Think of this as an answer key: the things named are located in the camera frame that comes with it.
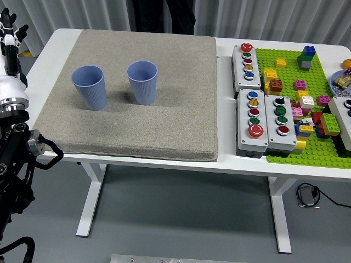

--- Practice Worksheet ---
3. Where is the grey toy brick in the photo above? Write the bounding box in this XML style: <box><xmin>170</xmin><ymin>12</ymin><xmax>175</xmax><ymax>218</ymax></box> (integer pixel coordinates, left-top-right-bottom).
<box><xmin>297</xmin><ymin>56</ymin><xmax>313</xmax><ymax>72</ymax></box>

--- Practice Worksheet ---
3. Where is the large yellow toy brick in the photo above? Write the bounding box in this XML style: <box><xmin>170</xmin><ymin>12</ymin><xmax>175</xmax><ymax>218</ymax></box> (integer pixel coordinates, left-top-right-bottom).
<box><xmin>262</xmin><ymin>67</ymin><xmax>279</xmax><ymax>84</ymax></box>

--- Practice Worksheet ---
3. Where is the red toy brick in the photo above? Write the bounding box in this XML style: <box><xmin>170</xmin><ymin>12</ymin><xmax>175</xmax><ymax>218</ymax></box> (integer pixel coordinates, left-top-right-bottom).
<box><xmin>310</xmin><ymin>111</ymin><xmax>325</xmax><ymax>126</ymax></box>

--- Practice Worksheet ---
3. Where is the blue plate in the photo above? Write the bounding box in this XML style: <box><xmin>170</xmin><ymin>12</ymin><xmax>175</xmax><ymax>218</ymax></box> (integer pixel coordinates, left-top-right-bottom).
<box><xmin>330</xmin><ymin>70</ymin><xmax>351</xmax><ymax>97</ymax></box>

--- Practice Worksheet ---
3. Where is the yellow rounded toy brick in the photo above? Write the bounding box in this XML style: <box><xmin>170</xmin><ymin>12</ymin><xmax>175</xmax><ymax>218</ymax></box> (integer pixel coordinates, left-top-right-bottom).
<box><xmin>293</xmin><ymin>138</ymin><xmax>308</xmax><ymax>151</ymax></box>

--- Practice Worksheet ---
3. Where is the gold toy figure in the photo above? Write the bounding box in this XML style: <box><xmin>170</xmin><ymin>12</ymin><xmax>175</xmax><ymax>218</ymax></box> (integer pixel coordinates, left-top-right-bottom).
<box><xmin>336</xmin><ymin>75</ymin><xmax>351</xmax><ymax>89</ymax></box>

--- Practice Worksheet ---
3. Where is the grey power adapter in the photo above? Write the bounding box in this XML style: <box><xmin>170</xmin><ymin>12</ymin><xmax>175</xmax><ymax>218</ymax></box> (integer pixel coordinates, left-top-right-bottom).
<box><xmin>297</xmin><ymin>185</ymin><xmax>320</xmax><ymax>208</ymax></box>

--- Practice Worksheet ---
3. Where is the five-button grey control box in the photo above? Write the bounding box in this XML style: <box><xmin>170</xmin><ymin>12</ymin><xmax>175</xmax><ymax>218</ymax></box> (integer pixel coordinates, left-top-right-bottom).
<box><xmin>231</xmin><ymin>42</ymin><xmax>262</xmax><ymax>99</ymax></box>

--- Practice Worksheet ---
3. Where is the grey-brown fabric mat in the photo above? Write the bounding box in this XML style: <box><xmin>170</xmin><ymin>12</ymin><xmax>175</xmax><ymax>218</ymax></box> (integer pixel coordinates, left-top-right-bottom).
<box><xmin>32</xmin><ymin>29</ymin><xmax>219</xmax><ymax>162</ymax></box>

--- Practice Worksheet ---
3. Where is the white table leg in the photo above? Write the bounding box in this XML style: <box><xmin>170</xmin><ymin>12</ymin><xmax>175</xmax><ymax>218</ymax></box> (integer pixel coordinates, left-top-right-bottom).
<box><xmin>76</xmin><ymin>163</ymin><xmax>107</xmax><ymax>238</ymax></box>
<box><xmin>268</xmin><ymin>176</ymin><xmax>298</xmax><ymax>254</ymax></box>

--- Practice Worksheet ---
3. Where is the blue ribbed plastic cup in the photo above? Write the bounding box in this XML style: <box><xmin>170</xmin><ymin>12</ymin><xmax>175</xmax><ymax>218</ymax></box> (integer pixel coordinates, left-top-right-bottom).
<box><xmin>71</xmin><ymin>65</ymin><xmax>107</xmax><ymax>111</ymax></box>
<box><xmin>126</xmin><ymin>60</ymin><xmax>158</xmax><ymax>106</ymax></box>

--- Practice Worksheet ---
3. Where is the blue and yellow brick stack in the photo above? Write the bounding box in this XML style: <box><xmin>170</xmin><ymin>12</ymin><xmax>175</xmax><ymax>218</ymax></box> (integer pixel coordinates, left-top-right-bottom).
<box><xmin>295</xmin><ymin>122</ymin><xmax>315</xmax><ymax>138</ymax></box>

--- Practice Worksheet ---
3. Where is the green studded baseplate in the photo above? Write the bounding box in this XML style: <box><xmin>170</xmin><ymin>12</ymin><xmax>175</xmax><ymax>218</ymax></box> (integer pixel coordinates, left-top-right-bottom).
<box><xmin>254</xmin><ymin>48</ymin><xmax>351</xmax><ymax>170</ymax></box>

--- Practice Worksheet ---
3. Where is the white control box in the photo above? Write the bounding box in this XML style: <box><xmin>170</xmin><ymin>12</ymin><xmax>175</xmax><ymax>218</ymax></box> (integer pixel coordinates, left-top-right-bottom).
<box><xmin>327</xmin><ymin>96</ymin><xmax>351</xmax><ymax>151</ymax></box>

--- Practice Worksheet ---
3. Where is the black floor cable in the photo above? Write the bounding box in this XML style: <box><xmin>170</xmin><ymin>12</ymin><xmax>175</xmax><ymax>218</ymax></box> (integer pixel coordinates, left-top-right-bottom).
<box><xmin>296</xmin><ymin>182</ymin><xmax>351</xmax><ymax>209</ymax></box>

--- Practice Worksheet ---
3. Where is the brown toy brick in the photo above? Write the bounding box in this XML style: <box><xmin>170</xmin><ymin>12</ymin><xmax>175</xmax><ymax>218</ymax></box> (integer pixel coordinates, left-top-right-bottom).
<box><xmin>269</xmin><ymin>78</ymin><xmax>284</xmax><ymax>94</ymax></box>

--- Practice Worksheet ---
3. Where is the white toy brick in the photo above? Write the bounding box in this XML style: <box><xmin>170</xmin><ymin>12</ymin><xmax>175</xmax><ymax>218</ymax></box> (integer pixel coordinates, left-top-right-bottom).
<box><xmin>298</xmin><ymin>95</ymin><xmax>316</xmax><ymax>110</ymax></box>

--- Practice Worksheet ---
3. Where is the white pleated curtain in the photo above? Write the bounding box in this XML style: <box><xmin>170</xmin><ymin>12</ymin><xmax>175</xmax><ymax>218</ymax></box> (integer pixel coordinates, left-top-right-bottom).
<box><xmin>0</xmin><ymin>0</ymin><xmax>351</xmax><ymax>58</ymax></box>

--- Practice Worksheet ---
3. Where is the person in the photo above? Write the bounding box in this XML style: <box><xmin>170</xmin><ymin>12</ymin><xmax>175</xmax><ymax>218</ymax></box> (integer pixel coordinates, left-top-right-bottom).
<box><xmin>132</xmin><ymin>0</ymin><xmax>197</xmax><ymax>36</ymax></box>

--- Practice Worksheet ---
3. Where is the magenta toy brick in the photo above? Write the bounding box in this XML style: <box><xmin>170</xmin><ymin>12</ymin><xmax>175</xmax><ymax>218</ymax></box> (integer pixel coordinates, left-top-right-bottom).
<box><xmin>316</xmin><ymin>94</ymin><xmax>331</xmax><ymax>107</ymax></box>

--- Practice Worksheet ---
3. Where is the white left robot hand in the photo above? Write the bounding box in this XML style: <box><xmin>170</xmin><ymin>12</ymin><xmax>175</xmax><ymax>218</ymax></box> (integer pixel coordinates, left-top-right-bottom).
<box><xmin>0</xmin><ymin>7</ymin><xmax>30</xmax><ymax>102</ymax></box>

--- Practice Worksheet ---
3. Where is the light pink toy brick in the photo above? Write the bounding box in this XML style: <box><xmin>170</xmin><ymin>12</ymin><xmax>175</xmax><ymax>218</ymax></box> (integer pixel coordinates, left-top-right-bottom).
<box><xmin>291</xmin><ymin>106</ymin><xmax>304</xmax><ymax>121</ymax></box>

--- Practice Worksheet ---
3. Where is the grey box black selector switch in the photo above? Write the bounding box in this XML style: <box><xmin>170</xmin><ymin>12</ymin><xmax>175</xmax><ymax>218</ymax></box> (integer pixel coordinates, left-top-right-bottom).
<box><xmin>264</xmin><ymin>94</ymin><xmax>298</xmax><ymax>157</ymax></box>

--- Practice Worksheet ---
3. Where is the light green toy brick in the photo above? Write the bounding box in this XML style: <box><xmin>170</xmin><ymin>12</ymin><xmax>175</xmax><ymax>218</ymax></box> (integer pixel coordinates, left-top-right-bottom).
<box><xmin>320</xmin><ymin>112</ymin><xmax>342</xmax><ymax>136</ymax></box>

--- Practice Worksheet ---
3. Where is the grey box large red button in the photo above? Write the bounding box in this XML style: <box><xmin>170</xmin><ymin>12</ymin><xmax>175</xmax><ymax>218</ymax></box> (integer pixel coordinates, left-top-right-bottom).
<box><xmin>235</xmin><ymin>88</ymin><xmax>269</xmax><ymax>159</ymax></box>

